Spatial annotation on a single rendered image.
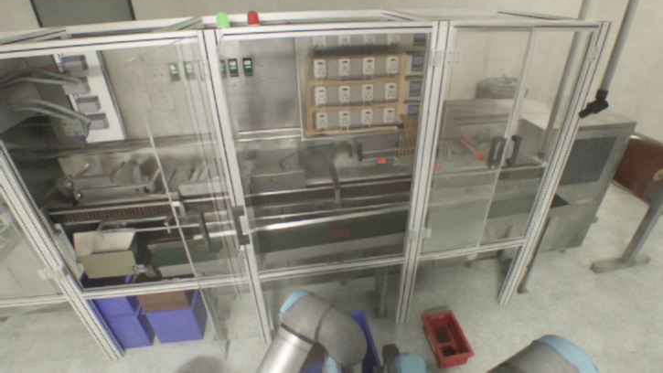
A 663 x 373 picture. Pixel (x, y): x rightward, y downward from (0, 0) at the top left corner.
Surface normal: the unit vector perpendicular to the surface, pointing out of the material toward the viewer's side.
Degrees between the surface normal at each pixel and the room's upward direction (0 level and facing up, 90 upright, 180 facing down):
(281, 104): 90
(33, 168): 90
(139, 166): 90
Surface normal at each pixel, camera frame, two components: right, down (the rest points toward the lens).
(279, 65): 0.14, 0.48
